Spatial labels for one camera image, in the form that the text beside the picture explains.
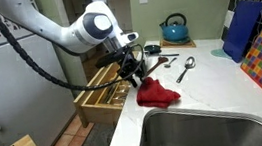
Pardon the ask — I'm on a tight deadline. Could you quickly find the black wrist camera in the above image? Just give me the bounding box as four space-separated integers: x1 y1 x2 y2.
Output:
93 46 131 70

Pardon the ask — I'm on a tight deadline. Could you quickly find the wooden trivet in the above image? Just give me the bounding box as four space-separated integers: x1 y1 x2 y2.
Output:
158 35 198 53

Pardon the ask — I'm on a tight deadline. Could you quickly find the small black dish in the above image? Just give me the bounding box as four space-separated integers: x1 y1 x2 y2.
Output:
143 42 163 56

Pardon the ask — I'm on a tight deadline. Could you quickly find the dark handled utensil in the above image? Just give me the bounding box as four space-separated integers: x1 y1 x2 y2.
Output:
148 50 181 61

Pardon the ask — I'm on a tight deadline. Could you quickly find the wooden cutlery tray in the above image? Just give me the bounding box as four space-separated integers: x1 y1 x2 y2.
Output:
83 62 135 111

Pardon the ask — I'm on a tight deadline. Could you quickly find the small steel spoon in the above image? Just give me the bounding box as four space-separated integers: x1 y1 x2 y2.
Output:
162 56 180 70

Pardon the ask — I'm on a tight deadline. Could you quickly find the teal kettle black handle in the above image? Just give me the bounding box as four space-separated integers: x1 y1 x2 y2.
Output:
157 11 192 45

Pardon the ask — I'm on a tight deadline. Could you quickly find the dark patterned rug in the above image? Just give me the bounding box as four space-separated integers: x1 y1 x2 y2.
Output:
69 119 120 146

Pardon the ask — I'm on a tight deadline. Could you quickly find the blue cutting board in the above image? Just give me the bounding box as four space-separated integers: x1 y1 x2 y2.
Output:
216 0 262 66

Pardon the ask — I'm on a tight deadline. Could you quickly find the teal round coaster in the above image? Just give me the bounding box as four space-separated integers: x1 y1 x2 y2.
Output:
209 47 233 63

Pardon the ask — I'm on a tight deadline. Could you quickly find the red towel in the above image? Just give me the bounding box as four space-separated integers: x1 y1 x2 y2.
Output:
133 72 183 113

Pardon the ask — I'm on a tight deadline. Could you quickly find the wooden spoon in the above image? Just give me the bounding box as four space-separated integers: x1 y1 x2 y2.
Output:
140 55 172 80

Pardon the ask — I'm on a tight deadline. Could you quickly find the white refrigerator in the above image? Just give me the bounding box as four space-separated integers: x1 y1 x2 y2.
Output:
0 0 82 146

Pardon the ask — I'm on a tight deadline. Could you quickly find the white wall outlet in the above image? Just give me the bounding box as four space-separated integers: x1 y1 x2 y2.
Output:
221 9 237 31

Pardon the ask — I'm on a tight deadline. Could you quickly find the stainless steel sink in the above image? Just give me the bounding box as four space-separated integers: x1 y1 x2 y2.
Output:
131 94 262 146

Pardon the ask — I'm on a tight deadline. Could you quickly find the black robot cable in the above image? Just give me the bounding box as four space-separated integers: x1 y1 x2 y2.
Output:
0 0 149 102

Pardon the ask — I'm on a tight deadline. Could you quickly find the light wooden drawer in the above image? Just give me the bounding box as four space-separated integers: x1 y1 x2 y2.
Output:
68 59 139 131

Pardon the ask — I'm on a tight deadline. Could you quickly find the big steel spoon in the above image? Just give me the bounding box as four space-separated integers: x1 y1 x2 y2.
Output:
173 55 199 85

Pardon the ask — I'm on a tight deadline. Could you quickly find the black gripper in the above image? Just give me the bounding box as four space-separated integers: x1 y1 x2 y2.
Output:
115 48 151 91

